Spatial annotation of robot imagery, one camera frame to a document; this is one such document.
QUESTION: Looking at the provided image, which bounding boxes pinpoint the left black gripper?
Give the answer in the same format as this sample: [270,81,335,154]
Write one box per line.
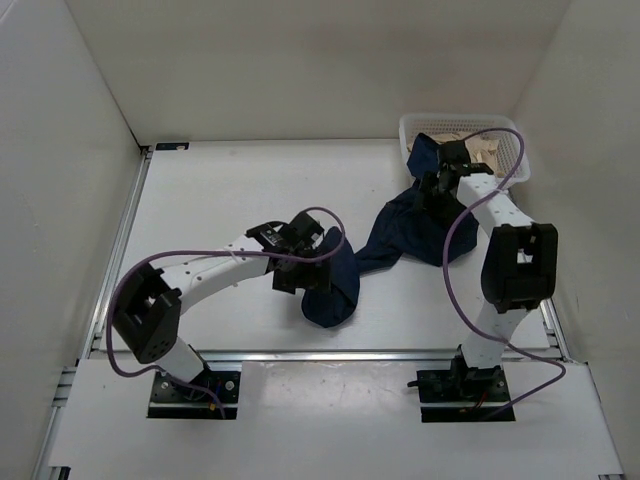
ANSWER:
[272,245,331,295]

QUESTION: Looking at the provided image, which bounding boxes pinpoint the dark blue denim trousers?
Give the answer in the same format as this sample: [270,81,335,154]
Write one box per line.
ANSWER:
[301,133,447,328]

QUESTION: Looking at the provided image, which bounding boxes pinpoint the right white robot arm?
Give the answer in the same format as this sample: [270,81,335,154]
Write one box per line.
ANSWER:
[417,140,558,402]

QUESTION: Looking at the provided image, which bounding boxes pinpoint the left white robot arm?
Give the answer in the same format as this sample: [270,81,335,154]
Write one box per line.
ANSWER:
[105,210,339,400]

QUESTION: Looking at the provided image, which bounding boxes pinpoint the beige trousers in basket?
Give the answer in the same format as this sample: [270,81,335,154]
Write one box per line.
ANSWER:
[404,131,506,178]

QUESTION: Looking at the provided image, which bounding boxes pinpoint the white plastic basket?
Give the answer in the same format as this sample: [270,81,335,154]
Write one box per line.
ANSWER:
[399,113,530,186]

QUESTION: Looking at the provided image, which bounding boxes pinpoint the aluminium front rail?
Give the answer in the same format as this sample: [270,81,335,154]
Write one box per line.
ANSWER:
[199,348,569,365]

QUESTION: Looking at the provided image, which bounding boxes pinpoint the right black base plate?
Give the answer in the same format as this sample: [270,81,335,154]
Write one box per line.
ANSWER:
[407,367,516,424]

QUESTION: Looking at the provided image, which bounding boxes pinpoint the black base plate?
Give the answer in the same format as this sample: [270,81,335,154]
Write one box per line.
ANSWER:
[407,367,516,424]
[147,367,241,421]

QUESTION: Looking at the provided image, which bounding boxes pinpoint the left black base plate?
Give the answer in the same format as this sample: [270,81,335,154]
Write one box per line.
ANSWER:
[147,367,241,421]

